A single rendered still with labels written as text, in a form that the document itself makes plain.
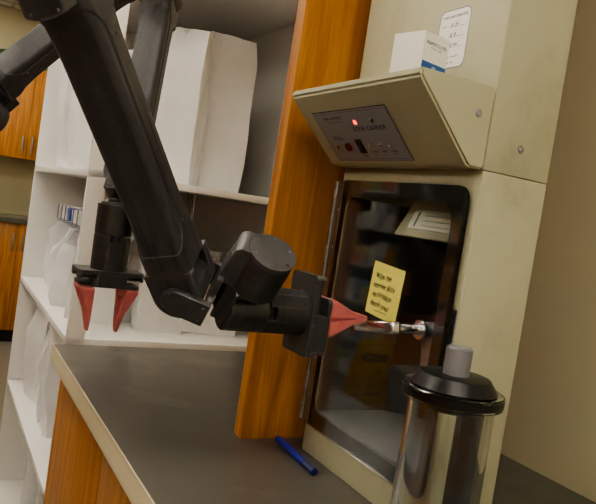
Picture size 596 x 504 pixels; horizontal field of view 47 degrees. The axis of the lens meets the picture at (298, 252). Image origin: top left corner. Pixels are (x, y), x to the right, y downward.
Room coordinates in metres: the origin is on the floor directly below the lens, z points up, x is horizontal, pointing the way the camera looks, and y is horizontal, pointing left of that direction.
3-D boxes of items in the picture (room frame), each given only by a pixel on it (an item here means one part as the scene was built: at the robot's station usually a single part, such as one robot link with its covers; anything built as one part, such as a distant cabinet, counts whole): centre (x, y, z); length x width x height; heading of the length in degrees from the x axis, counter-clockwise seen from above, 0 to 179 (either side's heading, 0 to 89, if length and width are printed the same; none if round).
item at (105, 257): (1.08, 0.29, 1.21); 0.10 x 0.07 x 0.07; 119
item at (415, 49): (0.88, -0.12, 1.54); 0.05 x 0.05 x 0.06; 42
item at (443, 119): (0.95, -0.08, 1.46); 0.32 x 0.11 x 0.10; 29
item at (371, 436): (0.97, -0.12, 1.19); 0.30 x 0.01 x 0.40; 28
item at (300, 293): (0.84, 0.00, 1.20); 0.07 x 0.07 x 0.10; 29
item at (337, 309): (0.88, -0.06, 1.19); 0.09 x 0.07 x 0.07; 119
